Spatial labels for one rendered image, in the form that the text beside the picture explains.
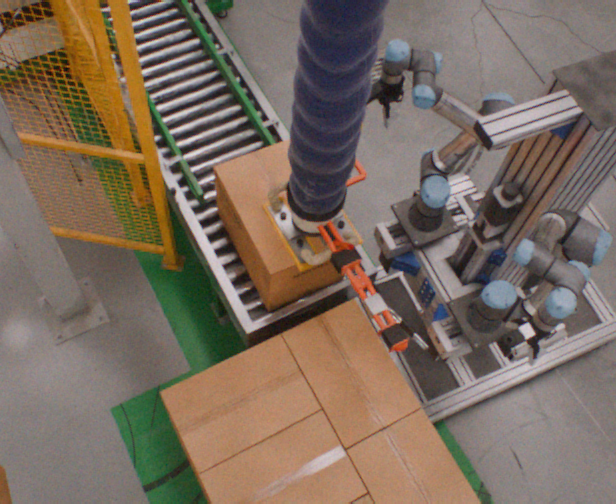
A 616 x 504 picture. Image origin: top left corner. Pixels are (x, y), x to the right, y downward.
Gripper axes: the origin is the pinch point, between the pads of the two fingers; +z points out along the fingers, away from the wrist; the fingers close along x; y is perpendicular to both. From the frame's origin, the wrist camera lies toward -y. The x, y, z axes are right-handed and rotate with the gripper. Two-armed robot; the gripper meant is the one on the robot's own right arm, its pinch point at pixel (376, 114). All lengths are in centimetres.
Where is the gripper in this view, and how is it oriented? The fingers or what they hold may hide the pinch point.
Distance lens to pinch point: 273.6
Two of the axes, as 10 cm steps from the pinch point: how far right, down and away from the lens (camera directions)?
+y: 9.1, -3.3, 2.5
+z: -0.7, 4.7, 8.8
